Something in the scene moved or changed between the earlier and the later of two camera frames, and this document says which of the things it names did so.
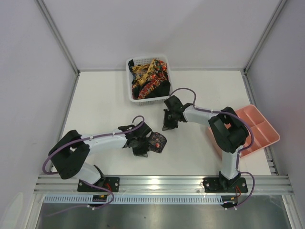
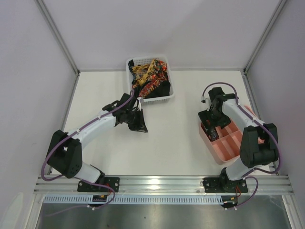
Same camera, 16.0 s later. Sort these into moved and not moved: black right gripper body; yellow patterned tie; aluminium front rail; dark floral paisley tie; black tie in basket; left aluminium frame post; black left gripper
Moved: black right gripper body; black left gripper; dark floral paisley tie
Not moved: left aluminium frame post; aluminium front rail; black tie in basket; yellow patterned tie
